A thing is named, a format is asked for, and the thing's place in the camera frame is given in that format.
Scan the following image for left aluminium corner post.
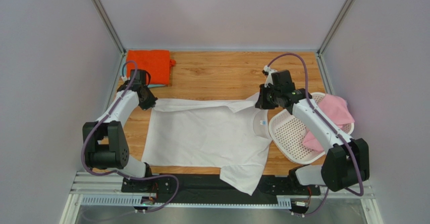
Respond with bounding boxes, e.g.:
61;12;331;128
91;0;126;55

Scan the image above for white perforated plastic basket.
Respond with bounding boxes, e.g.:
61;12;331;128
268;110;354;164

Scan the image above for white t shirt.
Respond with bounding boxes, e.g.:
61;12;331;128
141;94;272;195

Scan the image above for pink t shirt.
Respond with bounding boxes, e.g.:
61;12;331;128
302;92;355;152

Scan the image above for folded orange t shirt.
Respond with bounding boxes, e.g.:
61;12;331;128
126;49;176;85

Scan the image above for aluminium front frame rail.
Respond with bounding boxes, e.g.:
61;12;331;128
69;171;375;209

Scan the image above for folded teal t shirt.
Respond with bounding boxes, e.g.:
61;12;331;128
120;63;166;88

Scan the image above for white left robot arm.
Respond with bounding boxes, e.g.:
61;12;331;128
81;69;157;180

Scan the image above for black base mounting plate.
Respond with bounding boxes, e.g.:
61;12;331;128
121;174;321;204

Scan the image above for right aluminium corner post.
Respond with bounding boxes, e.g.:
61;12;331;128
317;0;355;56

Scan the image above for aluminium corner post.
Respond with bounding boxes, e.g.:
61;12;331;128
317;0;355;56
91;0;126;55

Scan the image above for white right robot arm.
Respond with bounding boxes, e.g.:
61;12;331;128
255;66;369;196

